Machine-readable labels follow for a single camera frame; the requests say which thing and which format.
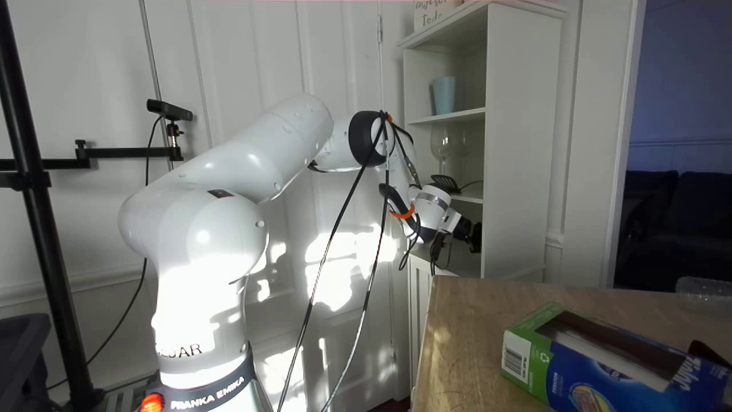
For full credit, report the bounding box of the green blue Ziploc box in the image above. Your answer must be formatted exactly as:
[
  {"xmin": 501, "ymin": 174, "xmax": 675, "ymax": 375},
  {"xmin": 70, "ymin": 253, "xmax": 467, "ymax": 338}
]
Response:
[{"xmin": 498, "ymin": 303, "xmax": 732, "ymax": 412}]

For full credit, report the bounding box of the dark sofa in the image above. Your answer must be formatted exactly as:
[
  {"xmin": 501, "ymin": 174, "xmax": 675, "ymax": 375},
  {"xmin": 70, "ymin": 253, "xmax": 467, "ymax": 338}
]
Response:
[{"xmin": 612, "ymin": 166, "xmax": 732, "ymax": 293}]

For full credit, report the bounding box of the clear wine glass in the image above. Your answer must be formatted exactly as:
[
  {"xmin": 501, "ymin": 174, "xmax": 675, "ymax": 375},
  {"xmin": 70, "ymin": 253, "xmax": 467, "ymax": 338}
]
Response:
[{"xmin": 428, "ymin": 123, "xmax": 474, "ymax": 176}]

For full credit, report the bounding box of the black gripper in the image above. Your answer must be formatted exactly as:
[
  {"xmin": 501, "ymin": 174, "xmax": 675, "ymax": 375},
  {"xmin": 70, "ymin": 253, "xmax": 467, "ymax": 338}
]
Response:
[{"xmin": 438, "ymin": 217, "xmax": 485, "ymax": 256}]

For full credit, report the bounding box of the clear plastic packet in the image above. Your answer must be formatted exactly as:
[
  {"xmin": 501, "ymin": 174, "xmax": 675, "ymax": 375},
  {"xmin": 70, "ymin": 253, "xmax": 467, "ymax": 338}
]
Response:
[{"xmin": 672, "ymin": 274, "xmax": 732, "ymax": 315}]

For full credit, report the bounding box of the black tripod stand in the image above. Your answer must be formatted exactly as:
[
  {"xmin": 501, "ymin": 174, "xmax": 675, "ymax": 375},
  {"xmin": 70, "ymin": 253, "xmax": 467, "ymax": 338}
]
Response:
[{"xmin": 0, "ymin": 0, "xmax": 188, "ymax": 412}]

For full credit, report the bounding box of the black mounted camera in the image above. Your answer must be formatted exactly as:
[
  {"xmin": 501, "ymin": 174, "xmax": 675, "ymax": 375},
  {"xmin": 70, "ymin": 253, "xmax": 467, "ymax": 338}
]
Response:
[{"xmin": 143, "ymin": 95, "xmax": 194, "ymax": 139}]

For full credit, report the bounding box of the white open shelf unit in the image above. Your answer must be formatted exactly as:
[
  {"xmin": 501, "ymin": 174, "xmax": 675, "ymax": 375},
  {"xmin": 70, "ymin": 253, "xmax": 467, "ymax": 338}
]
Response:
[{"xmin": 397, "ymin": 0, "xmax": 571, "ymax": 282}]

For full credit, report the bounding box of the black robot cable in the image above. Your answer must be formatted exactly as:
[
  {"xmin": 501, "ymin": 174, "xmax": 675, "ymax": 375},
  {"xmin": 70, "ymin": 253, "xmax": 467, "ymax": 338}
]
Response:
[{"xmin": 272, "ymin": 111, "xmax": 426, "ymax": 412}]

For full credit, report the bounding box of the teal plastic cup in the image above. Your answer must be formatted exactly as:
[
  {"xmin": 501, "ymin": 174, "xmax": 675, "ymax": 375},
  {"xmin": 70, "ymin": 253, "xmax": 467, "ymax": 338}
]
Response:
[{"xmin": 428, "ymin": 73, "xmax": 460, "ymax": 118}]

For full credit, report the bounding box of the white door frame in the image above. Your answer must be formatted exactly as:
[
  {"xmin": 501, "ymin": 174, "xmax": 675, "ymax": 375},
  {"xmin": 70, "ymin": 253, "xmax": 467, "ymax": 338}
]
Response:
[{"xmin": 600, "ymin": 0, "xmax": 646, "ymax": 289}]

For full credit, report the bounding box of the white panelled door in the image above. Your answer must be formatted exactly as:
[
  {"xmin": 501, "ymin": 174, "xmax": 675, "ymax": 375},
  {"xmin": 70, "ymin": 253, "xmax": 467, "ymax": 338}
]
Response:
[{"xmin": 403, "ymin": 253, "xmax": 461, "ymax": 403}]

